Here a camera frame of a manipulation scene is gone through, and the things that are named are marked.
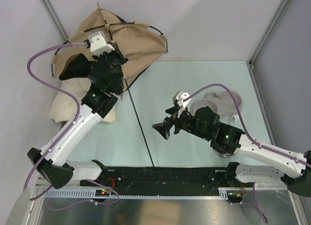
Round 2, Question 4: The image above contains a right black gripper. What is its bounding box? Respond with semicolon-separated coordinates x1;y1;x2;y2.
153;104;210;140

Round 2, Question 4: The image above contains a beige pet tent fabric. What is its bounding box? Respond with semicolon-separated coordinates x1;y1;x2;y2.
52;6;168;95

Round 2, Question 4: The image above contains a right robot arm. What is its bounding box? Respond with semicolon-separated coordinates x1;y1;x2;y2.
152;106;311;197

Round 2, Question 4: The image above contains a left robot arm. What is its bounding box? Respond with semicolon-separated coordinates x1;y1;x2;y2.
27;42;128;189

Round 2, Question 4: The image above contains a grey double pet feeder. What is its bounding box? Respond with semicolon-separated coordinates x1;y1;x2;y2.
190;90;238;117

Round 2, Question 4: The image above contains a stainless steel pet bowl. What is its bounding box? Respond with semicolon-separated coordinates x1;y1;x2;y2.
217;153;235;157

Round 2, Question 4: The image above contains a white fluffy cushion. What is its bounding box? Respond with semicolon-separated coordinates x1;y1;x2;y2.
50;78;117;125

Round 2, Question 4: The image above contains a clear plastic water bottle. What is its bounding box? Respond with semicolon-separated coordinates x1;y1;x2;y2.
221;115;239;126

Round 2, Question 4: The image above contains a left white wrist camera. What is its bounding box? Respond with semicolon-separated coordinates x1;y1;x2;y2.
87;31;115;56

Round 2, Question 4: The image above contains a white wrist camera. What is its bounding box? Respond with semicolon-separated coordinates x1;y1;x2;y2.
173;91;190;118
87;31;115;56

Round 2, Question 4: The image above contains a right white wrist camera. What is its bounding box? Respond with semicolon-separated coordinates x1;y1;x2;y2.
173;91;190;118

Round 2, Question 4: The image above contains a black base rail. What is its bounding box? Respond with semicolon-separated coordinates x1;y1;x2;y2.
95;166;253;195

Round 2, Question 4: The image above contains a white slotted cable duct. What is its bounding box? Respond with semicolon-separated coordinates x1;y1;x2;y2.
45;189;242;200

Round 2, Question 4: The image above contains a left aluminium frame post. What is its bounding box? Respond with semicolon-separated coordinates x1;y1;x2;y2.
40;0;70;45

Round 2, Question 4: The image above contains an aluminium frame post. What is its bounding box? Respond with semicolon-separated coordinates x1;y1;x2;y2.
248;0;292;69
40;0;70;45

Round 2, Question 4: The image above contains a right aluminium frame post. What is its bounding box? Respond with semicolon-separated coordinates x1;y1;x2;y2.
248;0;292;69

